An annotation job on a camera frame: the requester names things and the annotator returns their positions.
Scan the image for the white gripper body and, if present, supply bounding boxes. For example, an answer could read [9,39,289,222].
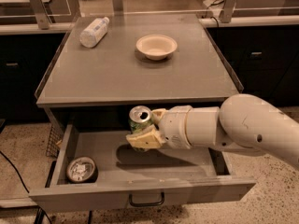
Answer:
[158,105,192,149]

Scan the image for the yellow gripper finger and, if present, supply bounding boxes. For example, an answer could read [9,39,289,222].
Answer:
[126,125,165,149]
[151,108,167,124]

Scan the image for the green soda can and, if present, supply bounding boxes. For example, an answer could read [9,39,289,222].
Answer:
[129,105,152,133]

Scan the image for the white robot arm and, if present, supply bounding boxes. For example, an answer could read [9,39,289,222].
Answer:
[126,94,299,169]

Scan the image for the grey open top drawer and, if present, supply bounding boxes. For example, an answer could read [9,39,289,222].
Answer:
[30,122,256,212]

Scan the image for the grey cabinet with top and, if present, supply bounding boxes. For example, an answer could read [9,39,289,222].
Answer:
[34,13,245,133]

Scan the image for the round tin in drawer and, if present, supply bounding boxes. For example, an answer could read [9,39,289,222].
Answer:
[65,156,98,184]

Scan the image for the white paper bowl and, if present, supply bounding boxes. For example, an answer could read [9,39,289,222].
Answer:
[135,35,178,61]

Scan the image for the clear plastic water bottle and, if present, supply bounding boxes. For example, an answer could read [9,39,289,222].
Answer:
[79,17,109,48]

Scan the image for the dark counter cabinets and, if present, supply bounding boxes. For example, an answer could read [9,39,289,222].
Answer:
[1,25,299,120]

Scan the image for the black drawer handle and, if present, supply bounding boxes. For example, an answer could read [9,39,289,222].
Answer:
[128,192,165,208]

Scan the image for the wire mesh basket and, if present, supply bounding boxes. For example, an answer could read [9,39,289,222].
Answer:
[46,127,63,158]

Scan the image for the right metal bracket post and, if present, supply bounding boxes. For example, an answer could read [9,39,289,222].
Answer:
[220,0,236,23]

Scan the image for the black floor cable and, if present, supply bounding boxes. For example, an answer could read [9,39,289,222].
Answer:
[0,150,54,224]

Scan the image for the left metal bracket post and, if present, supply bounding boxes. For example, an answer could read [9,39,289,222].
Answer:
[29,0,50,30]

